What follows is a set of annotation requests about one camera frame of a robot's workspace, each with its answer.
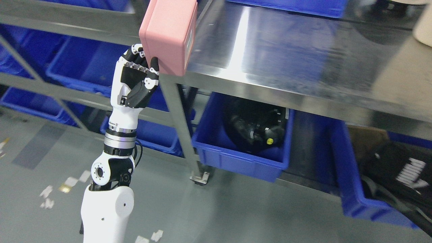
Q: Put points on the cardboard box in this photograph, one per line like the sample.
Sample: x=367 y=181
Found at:
x=365 y=140

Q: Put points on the stainless steel table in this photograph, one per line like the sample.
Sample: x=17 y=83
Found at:
x=365 y=68

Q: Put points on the blue bin top edge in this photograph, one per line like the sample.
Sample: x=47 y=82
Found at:
x=324 y=8

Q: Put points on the pink plastic storage box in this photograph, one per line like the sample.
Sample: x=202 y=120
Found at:
x=167 y=32

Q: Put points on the cream plastic container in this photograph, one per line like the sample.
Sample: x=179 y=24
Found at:
x=423 y=30

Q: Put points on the blue bin left shelf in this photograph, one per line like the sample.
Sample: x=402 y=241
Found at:
x=86 y=65

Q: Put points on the stainless steel shelf rack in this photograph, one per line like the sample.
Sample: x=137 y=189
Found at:
x=33 y=31

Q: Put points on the blue bin with helmet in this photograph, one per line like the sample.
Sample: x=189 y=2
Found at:
x=215 y=148

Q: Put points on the blue bin lower left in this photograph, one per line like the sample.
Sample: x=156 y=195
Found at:
x=159 y=137

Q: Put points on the black Puma backpack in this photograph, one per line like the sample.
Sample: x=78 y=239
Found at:
x=399 y=174

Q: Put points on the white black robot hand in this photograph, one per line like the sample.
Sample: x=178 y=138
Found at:
x=134 y=82

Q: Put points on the black helmet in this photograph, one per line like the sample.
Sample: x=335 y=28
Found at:
x=254 y=126

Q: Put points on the blue bin with backpack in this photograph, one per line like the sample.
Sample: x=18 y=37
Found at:
x=354 y=202

